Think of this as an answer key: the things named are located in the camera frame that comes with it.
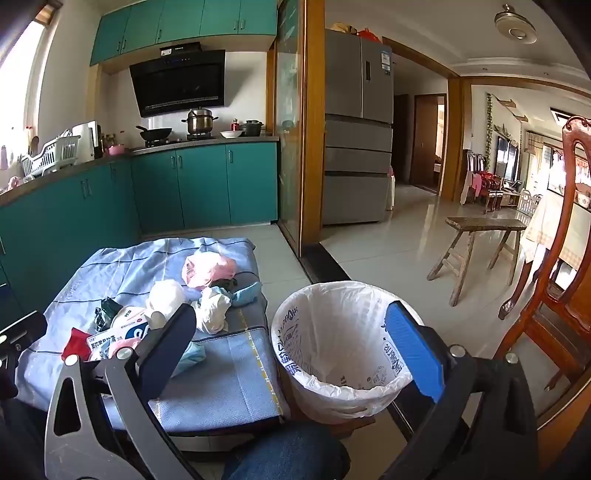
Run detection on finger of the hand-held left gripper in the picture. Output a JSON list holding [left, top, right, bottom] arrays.
[[0, 310, 48, 357]]

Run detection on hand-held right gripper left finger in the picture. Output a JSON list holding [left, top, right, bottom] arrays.
[[44, 303, 204, 480]]

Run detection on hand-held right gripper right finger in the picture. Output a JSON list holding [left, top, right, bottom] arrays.
[[383, 300, 541, 480]]

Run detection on red wrapper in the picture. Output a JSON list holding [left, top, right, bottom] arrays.
[[61, 328, 96, 363]]

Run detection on white plastic bag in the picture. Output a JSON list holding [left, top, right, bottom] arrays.
[[147, 280, 188, 330]]

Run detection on white tissue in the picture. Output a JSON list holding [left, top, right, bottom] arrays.
[[193, 286, 232, 336]]

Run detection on dark green foil wrapper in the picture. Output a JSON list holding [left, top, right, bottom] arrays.
[[95, 298, 122, 333]]

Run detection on pink plastic bag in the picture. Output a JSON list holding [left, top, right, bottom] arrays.
[[181, 251, 238, 289]]

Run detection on white bag lined bin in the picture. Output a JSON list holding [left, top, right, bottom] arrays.
[[271, 281, 428, 423]]

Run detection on blue cloth covered table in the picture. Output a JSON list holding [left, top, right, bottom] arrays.
[[15, 237, 290, 435]]

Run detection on carved wooden chair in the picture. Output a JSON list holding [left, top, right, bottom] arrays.
[[494, 115, 591, 394]]

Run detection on rustic wooden bench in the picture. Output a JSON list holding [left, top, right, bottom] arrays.
[[427, 217, 528, 307]]

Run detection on person's jeans leg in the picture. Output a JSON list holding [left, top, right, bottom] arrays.
[[222, 422, 352, 480]]

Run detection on teal lower cabinets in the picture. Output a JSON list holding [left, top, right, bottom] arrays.
[[0, 141, 280, 324]]

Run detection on teal cabinets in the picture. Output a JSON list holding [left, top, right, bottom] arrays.
[[90, 0, 278, 66], [0, 141, 280, 324]]

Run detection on white dish rack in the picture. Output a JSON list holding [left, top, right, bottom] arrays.
[[21, 134, 82, 179]]

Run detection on table with cream tablecloth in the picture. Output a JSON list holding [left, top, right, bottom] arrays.
[[524, 191, 591, 274]]

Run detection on row of red wooden chairs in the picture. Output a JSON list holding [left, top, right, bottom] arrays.
[[464, 150, 509, 214]]

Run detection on white kitchen appliance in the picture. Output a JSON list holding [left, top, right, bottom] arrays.
[[73, 121, 100, 162]]

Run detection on brown interior door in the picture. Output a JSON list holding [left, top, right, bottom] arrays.
[[411, 95, 447, 193]]

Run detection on gas stove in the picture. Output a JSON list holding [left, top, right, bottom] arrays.
[[144, 134, 217, 148]]

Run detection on flat television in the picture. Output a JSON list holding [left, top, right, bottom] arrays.
[[496, 136, 520, 184]]

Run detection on black wok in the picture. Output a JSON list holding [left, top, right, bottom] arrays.
[[135, 126, 173, 142]]

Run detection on silver refrigerator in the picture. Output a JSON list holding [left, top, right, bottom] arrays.
[[322, 28, 395, 226]]

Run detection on steel cooking pot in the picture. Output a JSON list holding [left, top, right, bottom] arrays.
[[181, 107, 219, 136]]

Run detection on green vine garland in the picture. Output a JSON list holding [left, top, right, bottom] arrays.
[[485, 92, 495, 172]]

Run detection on kitchen window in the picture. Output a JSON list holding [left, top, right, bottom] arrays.
[[0, 14, 52, 185]]

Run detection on wood framed glass sliding door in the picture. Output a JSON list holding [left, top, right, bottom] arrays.
[[267, 0, 327, 259]]

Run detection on black range hood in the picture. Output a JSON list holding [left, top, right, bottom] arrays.
[[129, 42, 227, 118]]

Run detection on ceiling air vent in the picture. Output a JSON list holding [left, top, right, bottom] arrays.
[[550, 108, 583, 126]]

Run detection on teal upper cabinets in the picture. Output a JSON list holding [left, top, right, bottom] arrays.
[[90, 0, 278, 66]]

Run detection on round ceiling fan light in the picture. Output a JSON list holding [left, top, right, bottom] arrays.
[[494, 4, 538, 46]]

